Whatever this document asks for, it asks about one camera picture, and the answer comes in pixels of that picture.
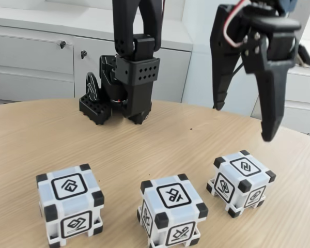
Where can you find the white cube with lightning symbol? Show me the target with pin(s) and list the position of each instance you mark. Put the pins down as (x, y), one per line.
(237, 175)

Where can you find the white drawer unit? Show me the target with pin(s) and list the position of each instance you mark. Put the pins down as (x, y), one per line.
(304, 103)

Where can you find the black gripper camera module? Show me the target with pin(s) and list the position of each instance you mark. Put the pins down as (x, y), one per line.
(304, 55)

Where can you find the white cabinet with doors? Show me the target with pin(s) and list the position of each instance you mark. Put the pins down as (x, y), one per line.
(28, 64)

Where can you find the black cabinet key lock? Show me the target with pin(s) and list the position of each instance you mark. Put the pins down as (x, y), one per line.
(63, 44)
(84, 53)

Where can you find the white cube with lamp symbol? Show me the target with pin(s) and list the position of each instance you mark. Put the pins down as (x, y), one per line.
(175, 206)

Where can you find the white cube with house symbol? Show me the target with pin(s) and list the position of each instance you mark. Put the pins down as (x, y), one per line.
(72, 206)

